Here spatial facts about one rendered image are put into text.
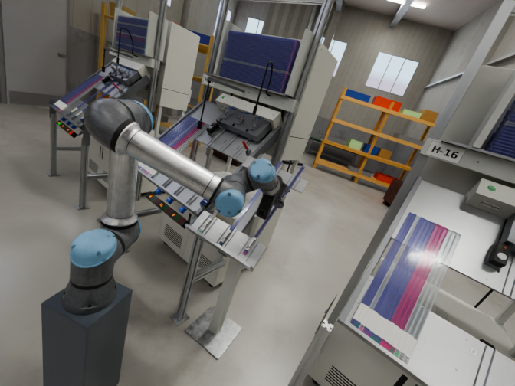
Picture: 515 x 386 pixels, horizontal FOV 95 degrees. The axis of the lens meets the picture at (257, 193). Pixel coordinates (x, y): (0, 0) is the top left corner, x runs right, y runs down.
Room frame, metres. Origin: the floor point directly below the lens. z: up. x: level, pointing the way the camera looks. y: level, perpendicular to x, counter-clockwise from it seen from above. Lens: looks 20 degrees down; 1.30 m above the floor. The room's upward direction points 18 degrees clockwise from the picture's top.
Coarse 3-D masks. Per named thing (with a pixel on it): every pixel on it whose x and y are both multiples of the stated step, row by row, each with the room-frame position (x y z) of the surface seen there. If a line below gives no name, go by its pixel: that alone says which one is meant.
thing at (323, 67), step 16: (320, 48) 1.60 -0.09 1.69; (320, 64) 1.66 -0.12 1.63; (320, 80) 1.73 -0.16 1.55; (240, 96) 1.84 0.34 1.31; (304, 96) 1.61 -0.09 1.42; (320, 96) 1.80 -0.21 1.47; (304, 112) 1.67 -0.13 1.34; (304, 128) 1.74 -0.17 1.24; (288, 144) 1.61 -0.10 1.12; (304, 144) 1.83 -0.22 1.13; (208, 160) 1.94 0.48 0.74
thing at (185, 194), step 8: (160, 176) 1.28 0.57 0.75; (160, 184) 1.23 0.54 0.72; (168, 184) 1.22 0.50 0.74; (176, 184) 1.22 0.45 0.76; (176, 192) 1.17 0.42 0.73; (184, 192) 1.16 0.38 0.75; (192, 192) 1.16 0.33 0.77; (184, 200) 1.12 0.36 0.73; (192, 200) 1.12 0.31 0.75; (200, 200) 1.11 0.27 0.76
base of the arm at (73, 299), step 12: (72, 288) 0.53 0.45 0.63; (84, 288) 0.53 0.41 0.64; (96, 288) 0.54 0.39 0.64; (108, 288) 0.58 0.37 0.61; (72, 300) 0.51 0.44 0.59; (84, 300) 0.52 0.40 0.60; (96, 300) 0.54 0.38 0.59; (108, 300) 0.57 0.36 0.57; (72, 312) 0.51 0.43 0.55; (84, 312) 0.51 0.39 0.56
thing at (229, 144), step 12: (204, 108) 1.75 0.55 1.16; (216, 108) 1.73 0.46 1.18; (204, 120) 1.64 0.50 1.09; (204, 132) 1.54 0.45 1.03; (216, 132) 1.52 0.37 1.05; (228, 132) 1.50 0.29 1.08; (216, 144) 1.43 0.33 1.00; (228, 144) 1.42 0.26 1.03; (240, 144) 1.41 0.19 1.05; (252, 144) 1.40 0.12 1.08; (240, 156) 1.33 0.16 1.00
